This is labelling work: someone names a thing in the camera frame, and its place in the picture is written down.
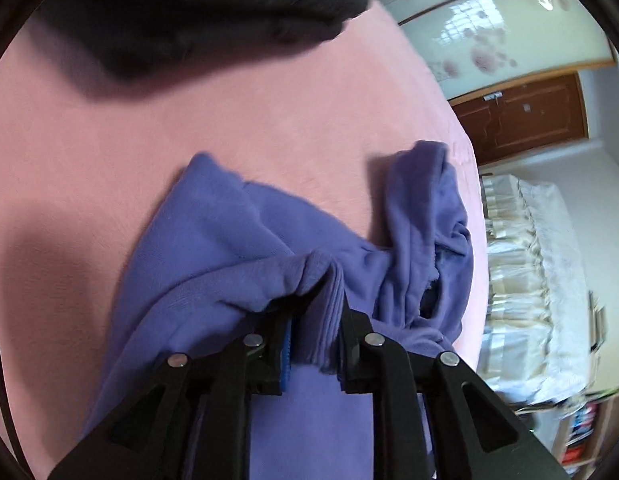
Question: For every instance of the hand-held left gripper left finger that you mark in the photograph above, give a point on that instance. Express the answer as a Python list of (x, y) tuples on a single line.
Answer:
[(229, 400)]

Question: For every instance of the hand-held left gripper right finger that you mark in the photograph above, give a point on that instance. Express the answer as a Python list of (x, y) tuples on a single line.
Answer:
[(404, 410)]

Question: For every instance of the purple zip hoodie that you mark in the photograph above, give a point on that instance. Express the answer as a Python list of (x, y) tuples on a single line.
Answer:
[(229, 240)]

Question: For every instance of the wooden bookshelf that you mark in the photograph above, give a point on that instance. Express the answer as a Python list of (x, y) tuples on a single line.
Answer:
[(594, 435)]

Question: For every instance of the stack of books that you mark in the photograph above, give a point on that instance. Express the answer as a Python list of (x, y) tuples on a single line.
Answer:
[(598, 320)]

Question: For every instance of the pink bed blanket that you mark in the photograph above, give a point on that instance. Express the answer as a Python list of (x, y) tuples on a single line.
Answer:
[(139, 125)]

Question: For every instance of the brown wooden door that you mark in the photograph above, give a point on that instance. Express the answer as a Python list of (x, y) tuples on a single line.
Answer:
[(529, 115)]

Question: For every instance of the black quilted jacket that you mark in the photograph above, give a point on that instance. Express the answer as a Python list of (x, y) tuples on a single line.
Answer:
[(189, 10)]

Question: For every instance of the floral sliding door wardrobe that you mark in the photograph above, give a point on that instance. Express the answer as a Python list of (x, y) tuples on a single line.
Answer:
[(489, 25)]

